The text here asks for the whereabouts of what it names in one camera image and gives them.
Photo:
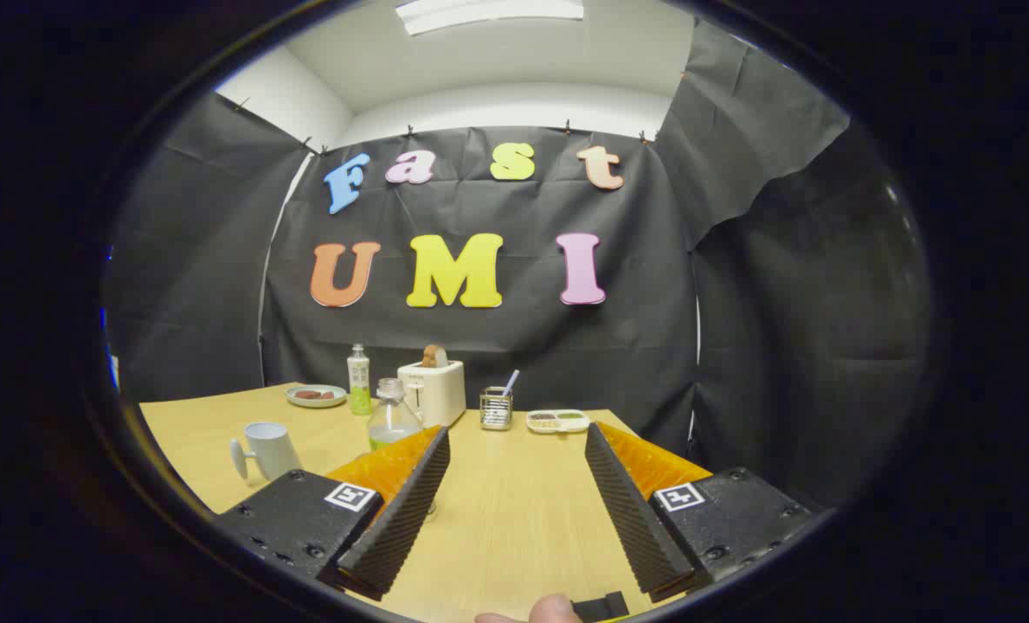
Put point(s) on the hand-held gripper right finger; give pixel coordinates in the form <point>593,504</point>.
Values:
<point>631,510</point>

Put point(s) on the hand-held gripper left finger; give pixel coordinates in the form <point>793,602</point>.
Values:
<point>406,510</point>

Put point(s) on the clear juice bottle green label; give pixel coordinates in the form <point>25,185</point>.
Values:
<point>393,420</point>

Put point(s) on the white cup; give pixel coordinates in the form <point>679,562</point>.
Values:
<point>273,450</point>

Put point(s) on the capped bottle green label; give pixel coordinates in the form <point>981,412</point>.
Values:
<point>359,381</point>

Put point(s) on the wooden table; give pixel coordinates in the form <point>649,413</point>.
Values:
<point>514,519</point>

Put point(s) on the white divided dish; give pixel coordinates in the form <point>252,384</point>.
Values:
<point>557,421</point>

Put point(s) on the white toaster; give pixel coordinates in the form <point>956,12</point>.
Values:
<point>436,394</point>

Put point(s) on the pale green plate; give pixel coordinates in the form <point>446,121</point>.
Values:
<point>315,402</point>

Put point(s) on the toasted bread slice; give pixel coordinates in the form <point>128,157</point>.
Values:
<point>434,356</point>

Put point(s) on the striped straw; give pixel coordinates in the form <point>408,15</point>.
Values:
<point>511,381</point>

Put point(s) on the ceiling light panel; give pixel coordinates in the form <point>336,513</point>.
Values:
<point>488,13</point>

